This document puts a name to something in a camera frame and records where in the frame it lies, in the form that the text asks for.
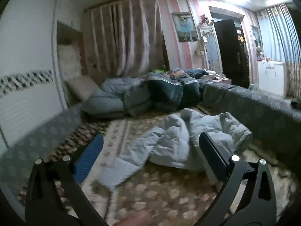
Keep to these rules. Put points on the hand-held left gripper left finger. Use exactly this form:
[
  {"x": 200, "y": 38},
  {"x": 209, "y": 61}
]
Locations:
[{"x": 89, "y": 157}]

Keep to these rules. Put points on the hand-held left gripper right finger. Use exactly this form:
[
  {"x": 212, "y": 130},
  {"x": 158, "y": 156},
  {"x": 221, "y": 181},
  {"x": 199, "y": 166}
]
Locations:
[{"x": 214, "y": 155}]

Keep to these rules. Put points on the light blue padded jacket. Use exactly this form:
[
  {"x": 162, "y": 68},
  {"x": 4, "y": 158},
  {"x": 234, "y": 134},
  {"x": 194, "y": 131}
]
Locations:
[{"x": 169, "y": 146}]

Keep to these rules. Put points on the person's left hand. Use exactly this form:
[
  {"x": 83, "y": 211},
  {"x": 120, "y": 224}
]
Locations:
[{"x": 134, "y": 219}]

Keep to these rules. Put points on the grey patterned bed surround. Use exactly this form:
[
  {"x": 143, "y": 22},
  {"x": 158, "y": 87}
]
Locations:
[{"x": 258, "y": 108}]

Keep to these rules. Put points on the beige pillow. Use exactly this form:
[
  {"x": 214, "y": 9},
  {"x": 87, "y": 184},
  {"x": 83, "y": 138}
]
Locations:
[{"x": 82, "y": 86}]

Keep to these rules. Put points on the floral bed blanket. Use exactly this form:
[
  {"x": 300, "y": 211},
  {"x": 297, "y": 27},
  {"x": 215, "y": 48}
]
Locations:
[{"x": 152, "y": 200}]

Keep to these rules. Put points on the white cabinet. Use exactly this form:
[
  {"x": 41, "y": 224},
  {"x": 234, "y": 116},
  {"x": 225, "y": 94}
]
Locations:
[{"x": 271, "y": 77}]

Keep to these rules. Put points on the white lace cushion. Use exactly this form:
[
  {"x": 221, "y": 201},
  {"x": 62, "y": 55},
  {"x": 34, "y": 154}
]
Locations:
[{"x": 69, "y": 60}]

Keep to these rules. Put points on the green toy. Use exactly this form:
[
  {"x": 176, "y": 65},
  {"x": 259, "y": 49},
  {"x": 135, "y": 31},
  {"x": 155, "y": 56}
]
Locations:
[{"x": 158, "y": 70}]

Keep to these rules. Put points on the dark door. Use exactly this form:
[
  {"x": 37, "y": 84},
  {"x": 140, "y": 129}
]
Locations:
[{"x": 230, "y": 51}]

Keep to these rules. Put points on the white framed mirror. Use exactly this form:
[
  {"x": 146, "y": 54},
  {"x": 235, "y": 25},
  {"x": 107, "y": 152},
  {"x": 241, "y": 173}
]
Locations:
[{"x": 211, "y": 49}]

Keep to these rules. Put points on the white wardrobe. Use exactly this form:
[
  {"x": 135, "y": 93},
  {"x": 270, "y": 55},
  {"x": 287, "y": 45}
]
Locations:
[{"x": 25, "y": 51}]

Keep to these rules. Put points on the beige curtain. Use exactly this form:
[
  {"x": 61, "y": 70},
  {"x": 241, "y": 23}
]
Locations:
[{"x": 127, "y": 40}]

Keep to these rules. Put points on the dried flower decoration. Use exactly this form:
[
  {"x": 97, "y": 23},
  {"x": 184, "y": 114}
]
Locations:
[{"x": 206, "y": 18}]

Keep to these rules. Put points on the blue striped curtain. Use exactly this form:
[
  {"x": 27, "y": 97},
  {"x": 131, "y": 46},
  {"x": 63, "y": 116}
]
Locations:
[{"x": 279, "y": 33}]

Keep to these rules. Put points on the wall switch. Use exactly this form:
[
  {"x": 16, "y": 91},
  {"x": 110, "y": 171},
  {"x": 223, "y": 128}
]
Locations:
[{"x": 200, "y": 52}]

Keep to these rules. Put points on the small wall poster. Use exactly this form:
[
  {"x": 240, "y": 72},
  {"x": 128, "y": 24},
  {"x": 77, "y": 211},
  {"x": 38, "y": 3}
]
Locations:
[{"x": 256, "y": 36}]

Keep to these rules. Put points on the large wall poster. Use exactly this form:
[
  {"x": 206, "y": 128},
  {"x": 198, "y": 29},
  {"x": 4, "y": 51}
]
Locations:
[{"x": 184, "y": 27}]

